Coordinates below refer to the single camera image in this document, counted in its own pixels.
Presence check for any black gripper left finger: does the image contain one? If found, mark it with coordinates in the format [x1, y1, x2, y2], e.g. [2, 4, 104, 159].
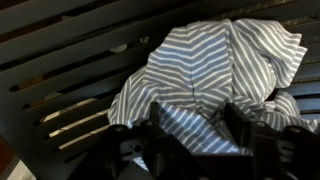
[69, 101, 201, 180]

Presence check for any blue white striped shirt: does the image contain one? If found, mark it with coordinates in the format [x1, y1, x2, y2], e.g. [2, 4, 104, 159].
[107, 18, 320, 173]

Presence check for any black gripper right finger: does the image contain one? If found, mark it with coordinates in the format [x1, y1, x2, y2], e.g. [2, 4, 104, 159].
[222, 101, 320, 180]

